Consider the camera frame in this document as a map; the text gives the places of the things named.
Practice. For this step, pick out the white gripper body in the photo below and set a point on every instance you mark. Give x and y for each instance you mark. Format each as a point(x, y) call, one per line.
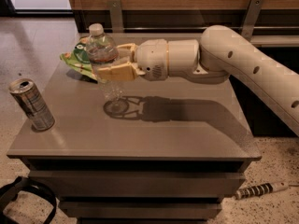
point(151, 59)

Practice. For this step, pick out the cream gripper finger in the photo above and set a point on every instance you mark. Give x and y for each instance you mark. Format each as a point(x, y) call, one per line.
point(121, 72)
point(127, 50)

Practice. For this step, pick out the clear plastic water bottle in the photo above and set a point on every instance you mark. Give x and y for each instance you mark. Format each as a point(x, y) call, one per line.
point(102, 52)

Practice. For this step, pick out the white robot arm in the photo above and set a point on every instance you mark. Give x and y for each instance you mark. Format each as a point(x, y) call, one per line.
point(218, 54)

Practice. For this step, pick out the silver redbull can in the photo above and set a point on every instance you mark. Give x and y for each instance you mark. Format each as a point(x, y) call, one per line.
point(29, 98)

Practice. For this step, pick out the green snack bag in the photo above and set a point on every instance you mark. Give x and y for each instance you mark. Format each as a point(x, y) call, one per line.
point(78, 59)

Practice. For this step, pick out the grey drawer cabinet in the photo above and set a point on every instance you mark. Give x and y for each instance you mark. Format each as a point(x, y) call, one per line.
point(173, 155)

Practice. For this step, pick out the white power strip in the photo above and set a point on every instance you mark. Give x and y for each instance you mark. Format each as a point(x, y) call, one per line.
point(260, 190)

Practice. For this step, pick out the left metal wall bracket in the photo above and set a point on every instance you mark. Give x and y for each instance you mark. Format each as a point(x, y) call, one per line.
point(115, 11)

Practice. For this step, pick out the metal wall bracket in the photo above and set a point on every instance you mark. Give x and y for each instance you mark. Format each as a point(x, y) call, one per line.
point(115, 11)
point(250, 18)

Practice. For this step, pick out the right metal wall bracket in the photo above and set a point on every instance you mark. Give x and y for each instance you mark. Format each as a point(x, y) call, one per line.
point(250, 18)

